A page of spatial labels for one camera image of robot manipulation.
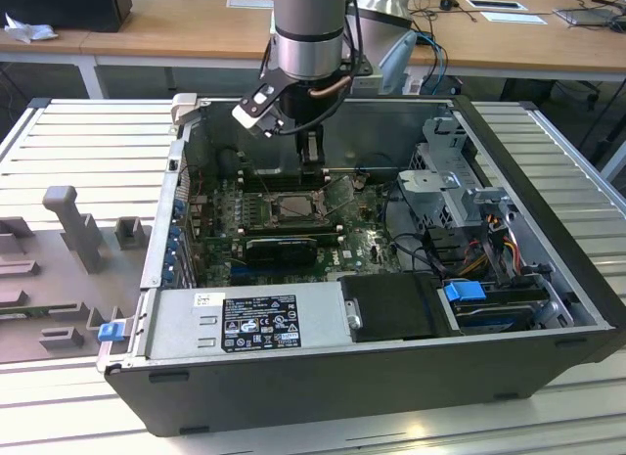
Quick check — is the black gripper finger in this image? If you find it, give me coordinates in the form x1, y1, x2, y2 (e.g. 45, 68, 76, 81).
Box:
295, 124, 329, 180

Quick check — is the metal socket cover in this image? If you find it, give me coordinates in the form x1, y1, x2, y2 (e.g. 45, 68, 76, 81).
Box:
323, 174, 357, 216

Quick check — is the thin wire locking lever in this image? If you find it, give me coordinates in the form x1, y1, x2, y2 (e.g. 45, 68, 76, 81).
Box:
257, 171, 283, 216
326, 199, 359, 219

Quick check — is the black RAM slot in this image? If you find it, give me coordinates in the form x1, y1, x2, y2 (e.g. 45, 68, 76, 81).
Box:
243, 180, 329, 193
243, 171, 329, 183
241, 220, 335, 232
241, 229, 339, 245

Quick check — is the CPU socket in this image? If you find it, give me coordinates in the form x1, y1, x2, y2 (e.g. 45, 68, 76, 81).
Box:
266, 190, 329, 226

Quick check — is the black round capacitor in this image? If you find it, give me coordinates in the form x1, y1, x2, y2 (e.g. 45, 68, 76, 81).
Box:
216, 148, 242, 180

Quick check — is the black graphics card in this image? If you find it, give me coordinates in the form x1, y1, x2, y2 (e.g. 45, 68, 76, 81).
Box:
245, 236, 319, 269

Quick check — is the pale blue teach pendant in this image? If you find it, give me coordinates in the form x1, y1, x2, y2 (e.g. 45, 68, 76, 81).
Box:
378, 28, 419, 97

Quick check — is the green motherboard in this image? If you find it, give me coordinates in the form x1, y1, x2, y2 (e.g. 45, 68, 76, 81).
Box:
188, 170, 408, 288

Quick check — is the grey case lid latch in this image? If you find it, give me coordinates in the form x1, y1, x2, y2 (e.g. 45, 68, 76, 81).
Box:
170, 92, 200, 134

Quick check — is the wooden desk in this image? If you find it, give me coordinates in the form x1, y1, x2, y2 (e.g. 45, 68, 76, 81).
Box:
0, 0, 626, 83

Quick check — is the metal drive cage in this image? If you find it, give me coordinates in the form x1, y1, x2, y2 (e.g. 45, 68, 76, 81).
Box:
394, 114, 520, 280

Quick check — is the black plastic shroud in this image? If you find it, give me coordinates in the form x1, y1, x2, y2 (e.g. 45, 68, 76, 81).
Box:
337, 273, 464, 344

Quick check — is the grey power supply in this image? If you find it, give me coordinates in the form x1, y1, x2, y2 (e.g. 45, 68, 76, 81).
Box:
145, 281, 354, 362

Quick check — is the blue disk carrier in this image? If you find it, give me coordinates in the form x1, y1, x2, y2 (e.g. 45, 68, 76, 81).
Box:
443, 279, 486, 305

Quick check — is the white paper sheet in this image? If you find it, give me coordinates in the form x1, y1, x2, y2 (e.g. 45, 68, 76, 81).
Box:
480, 10, 550, 26

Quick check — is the black open PC case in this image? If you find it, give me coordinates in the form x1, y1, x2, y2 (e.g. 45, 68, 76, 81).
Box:
95, 92, 618, 437

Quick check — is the black box on desk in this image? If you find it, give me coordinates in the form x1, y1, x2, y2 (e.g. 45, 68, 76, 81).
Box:
0, 0, 134, 33

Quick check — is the grey parts rack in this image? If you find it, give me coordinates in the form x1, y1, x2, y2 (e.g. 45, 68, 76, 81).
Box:
0, 184, 151, 366

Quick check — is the crumpled white paper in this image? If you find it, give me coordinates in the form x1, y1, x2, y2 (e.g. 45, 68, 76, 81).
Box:
3, 12, 60, 46

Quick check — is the grey laptop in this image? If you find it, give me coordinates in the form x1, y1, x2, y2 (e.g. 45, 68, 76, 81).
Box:
552, 4, 626, 31

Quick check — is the green RAM stick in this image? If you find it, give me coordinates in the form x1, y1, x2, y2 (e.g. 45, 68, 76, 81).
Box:
0, 303, 79, 322

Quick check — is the black camera bracket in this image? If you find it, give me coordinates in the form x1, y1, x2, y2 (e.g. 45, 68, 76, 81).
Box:
238, 71, 295, 117

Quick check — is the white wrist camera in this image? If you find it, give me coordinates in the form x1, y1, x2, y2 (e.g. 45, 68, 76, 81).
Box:
231, 101, 286, 139

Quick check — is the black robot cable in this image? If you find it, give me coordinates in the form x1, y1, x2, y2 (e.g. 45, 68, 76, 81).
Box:
281, 0, 367, 136

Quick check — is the blue cable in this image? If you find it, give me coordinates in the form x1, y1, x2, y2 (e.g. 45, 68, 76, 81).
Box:
415, 31, 449, 80

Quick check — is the white desk cable grommet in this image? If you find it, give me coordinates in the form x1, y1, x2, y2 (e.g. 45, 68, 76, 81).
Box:
464, 0, 528, 12

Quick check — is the yellow red wire bundle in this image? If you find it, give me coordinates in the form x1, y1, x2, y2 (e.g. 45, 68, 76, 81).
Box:
459, 232, 522, 276

